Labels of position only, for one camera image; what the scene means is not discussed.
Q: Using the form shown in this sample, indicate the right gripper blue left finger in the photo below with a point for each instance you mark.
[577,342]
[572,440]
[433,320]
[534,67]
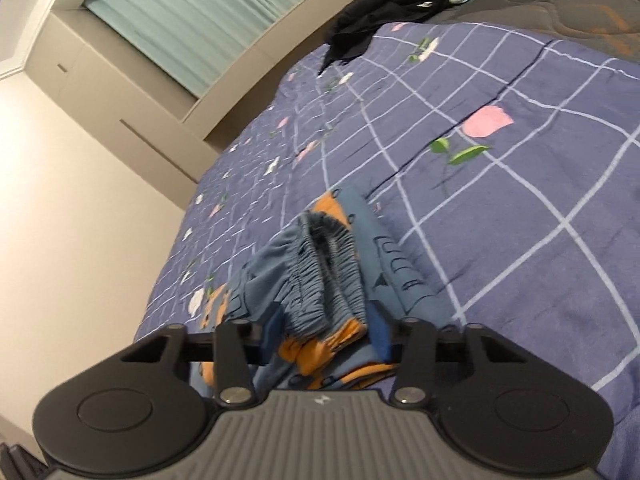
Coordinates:
[240,344]

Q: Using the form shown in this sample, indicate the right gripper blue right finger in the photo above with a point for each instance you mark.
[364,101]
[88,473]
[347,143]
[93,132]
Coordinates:
[410,344]

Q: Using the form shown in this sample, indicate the blue pants with orange print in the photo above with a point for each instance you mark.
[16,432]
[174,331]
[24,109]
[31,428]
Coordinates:
[323,274]

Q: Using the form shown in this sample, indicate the black clothing pile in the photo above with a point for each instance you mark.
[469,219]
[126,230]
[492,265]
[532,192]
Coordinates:
[355,25]

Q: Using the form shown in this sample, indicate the purple grid floral quilt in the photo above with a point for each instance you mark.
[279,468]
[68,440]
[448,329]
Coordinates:
[504,163]

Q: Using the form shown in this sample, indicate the beige headboard cabinet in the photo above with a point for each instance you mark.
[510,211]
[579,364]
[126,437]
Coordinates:
[135,110]

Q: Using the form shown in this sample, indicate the teal curtain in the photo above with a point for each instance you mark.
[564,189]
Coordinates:
[193,41]

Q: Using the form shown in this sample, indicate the grey quilted mattress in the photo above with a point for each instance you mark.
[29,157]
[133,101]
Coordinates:
[609,26]

